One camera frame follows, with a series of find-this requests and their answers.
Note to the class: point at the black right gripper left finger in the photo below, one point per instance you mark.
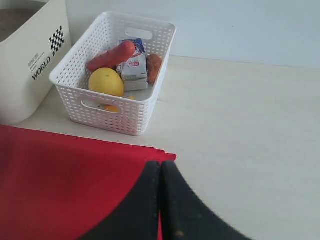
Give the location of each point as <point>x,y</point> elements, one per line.
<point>137,216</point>

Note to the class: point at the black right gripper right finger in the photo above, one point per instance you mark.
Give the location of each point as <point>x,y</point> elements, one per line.
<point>183,215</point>

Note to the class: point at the red tablecloth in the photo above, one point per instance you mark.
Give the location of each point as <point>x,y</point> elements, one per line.
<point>59,187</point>

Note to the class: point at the yellow cheese wedge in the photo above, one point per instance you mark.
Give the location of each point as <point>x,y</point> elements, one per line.
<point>115,109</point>

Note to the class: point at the yellow lemon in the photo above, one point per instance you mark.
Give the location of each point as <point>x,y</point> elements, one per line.
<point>106,81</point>

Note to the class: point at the blue white milk carton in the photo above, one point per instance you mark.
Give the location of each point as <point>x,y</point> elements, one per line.
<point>134,72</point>

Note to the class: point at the red sausage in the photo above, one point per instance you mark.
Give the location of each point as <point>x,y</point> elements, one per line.
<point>113,57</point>

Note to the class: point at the brown wooden plate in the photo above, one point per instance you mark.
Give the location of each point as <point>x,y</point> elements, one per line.
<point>11,19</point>

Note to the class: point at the white perforated plastic basket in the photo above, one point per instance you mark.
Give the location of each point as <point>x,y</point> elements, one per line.
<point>71,77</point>

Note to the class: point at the cream plastic bin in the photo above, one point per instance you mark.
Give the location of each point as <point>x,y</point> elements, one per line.
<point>27,58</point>

